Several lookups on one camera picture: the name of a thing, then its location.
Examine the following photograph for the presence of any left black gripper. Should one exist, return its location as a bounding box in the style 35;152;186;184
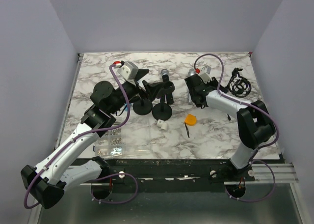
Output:
109;69;164;114

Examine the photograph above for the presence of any black handheld microphone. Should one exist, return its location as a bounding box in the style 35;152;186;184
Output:
160;69;174;105

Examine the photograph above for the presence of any silver microphone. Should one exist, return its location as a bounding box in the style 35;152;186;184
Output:
187;68;196;105

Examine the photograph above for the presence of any black tripod shock mount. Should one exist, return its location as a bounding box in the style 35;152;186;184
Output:
227;68;252;98

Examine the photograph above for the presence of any black shock mount stand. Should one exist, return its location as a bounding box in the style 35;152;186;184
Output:
133;98;153;115

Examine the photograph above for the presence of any black clip mic stand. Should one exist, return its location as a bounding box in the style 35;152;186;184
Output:
152;82;175;121

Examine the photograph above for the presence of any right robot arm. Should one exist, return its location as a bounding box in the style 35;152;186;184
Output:
184;74;276;181

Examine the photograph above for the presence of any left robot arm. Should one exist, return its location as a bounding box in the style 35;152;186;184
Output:
21;66;166;209

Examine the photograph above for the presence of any orange tape measure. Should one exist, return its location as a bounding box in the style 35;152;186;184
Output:
184;114;197;138

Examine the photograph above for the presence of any white plastic fitting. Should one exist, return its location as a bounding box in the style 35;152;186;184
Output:
157;119;168;131

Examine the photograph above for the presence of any clear screw organizer box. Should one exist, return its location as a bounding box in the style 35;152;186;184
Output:
93;117;152;158

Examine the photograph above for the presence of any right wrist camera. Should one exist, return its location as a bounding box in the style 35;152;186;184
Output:
195;65;211;84

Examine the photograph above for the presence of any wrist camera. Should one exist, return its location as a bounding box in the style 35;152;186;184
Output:
113;61;138;81
195;65;211;84

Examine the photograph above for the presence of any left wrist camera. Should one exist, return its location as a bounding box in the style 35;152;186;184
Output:
113;61;138;81

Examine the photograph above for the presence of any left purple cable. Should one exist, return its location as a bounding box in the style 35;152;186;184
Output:
24;64;139;210

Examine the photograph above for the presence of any purple cable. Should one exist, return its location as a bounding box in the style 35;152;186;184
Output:
194;54;279;203
24;64;139;210

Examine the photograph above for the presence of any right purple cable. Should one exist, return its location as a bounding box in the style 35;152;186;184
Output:
194;54;279;203

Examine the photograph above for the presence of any black front mounting rail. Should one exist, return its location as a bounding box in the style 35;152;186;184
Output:
73;157;297;193

